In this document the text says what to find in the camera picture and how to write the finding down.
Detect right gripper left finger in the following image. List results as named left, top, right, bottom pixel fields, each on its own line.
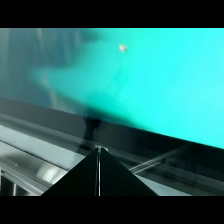
left=41, top=146, right=100, bottom=197

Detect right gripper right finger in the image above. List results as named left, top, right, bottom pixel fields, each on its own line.
left=98, top=146, right=158, bottom=197

